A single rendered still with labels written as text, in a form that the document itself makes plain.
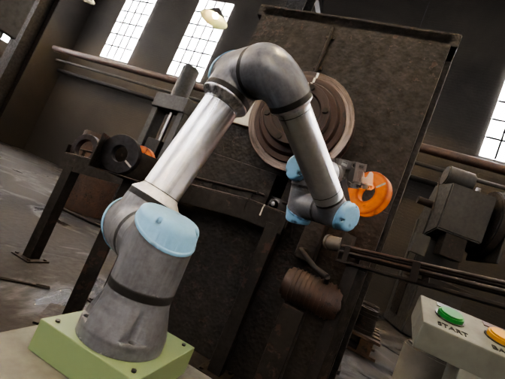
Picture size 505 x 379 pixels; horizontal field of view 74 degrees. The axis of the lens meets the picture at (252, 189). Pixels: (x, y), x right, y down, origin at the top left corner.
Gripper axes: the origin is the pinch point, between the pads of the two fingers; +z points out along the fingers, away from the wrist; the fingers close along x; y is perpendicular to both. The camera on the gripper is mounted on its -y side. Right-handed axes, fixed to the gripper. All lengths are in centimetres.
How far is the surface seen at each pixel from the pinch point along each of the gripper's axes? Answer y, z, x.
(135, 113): 99, 151, 928
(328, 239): -21.6, 1.1, 14.9
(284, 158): 6.6, -5.0, 41.7
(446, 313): -19, -37, -46
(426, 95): 45, 46, 15
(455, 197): 12, 417, 164
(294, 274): -34.4, -13.1, 14.2
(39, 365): -35, -91, -16
